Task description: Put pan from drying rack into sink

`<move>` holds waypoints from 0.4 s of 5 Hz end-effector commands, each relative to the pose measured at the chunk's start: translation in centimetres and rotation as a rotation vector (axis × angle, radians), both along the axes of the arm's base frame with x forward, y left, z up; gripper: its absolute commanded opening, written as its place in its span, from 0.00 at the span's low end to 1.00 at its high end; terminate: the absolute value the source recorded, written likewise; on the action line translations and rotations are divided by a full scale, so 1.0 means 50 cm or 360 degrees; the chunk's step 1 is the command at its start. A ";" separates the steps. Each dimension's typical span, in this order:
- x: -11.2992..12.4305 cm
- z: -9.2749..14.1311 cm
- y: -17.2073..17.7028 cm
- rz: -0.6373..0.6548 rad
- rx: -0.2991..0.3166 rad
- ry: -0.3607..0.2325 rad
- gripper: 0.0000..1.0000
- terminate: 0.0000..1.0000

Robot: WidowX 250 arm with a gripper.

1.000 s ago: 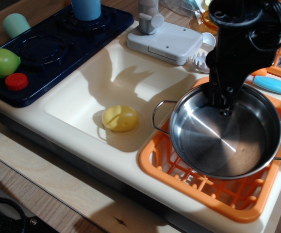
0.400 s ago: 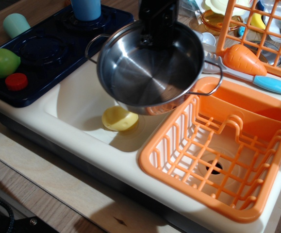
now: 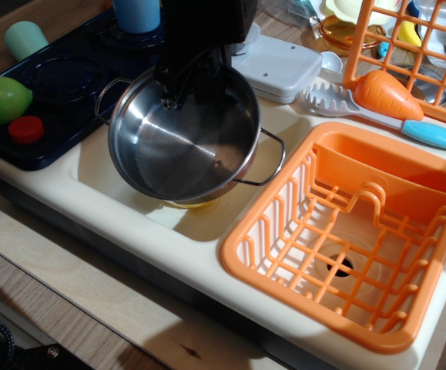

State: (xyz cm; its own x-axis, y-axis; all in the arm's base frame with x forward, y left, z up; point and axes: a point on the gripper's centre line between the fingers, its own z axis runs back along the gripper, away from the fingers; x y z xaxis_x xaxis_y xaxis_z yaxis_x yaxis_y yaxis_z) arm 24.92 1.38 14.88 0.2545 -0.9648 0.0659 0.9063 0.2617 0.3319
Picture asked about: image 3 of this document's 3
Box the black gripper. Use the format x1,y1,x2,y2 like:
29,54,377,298
154,1,257,110

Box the stainless steel pan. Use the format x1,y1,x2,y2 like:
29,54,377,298
94,66,268,204

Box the cream toy sink unit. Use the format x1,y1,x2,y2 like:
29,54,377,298
0,99,446,369

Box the orange plastic drying rack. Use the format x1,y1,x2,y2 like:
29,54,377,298
221,122,446,354

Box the blue plastic cup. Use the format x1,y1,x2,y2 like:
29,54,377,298
112,0,160,34

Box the grey toy faucet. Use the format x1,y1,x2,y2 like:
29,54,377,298
231,23,323,104

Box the dark blue toy stove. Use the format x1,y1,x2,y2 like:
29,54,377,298
0,9,164,170

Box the yellow plastic lemon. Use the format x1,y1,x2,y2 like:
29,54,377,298
164,200,217,210

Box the white measuring spoon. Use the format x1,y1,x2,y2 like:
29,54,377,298
319,51,343,82

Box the amber transparent bowl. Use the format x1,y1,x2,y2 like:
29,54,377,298
300,15,386,57

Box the mint green cup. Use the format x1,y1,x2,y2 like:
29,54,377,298
4,21,49,62

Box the pale yellow plastic plate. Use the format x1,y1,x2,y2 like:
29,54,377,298
321,0,397,25

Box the red bottle cap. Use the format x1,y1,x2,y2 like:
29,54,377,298
8,116,45,145

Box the orange plastic carrot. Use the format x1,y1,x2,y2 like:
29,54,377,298
353,69,424,121

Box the green plastic pear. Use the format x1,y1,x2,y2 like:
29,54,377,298
0,76,33,125

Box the yellow plastic banana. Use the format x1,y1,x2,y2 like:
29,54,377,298
397,21,422,47

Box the white pasta server blue handle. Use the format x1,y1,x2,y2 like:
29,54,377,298
304,83,446,150

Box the orange wire basket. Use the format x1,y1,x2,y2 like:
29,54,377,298
343,1,446,123

